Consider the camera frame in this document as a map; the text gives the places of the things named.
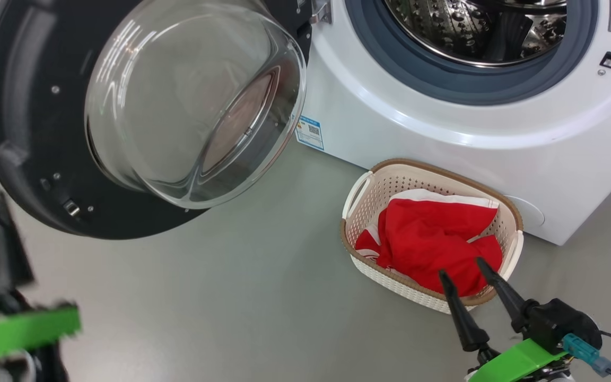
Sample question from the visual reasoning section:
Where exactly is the cream laundry basket brown rim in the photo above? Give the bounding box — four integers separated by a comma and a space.
340, 158, 525, 315

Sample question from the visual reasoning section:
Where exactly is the teal plug camera cable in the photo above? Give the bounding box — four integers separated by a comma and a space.
563, 333, 611, 382

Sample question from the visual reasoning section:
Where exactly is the red and white garment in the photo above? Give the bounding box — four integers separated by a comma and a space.
355, 188, 503, 298

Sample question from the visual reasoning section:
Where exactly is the blue energy label sticker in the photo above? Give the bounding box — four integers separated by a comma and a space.
295, 116, 325, 151

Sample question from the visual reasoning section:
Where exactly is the round drain filter cover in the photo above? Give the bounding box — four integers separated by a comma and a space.
502, 195, 546, 229

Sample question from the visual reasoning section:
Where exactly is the white front-load washing machine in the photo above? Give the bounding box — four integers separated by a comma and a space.
298, 0, 611, 246

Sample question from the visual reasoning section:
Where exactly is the silver metal bracket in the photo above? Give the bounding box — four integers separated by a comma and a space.
310, 0, 333, 24

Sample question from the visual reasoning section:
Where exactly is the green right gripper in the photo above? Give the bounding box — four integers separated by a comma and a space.
438, 257, 569, 382

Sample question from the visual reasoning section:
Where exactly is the grey rubber door gasket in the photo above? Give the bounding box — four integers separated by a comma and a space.
345, 0, 599, 106

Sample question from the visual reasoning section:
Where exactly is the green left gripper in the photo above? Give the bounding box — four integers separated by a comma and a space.
0, 190, 82, 366

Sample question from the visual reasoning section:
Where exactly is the black round washer door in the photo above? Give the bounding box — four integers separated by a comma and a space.
0, 0, 333, 239

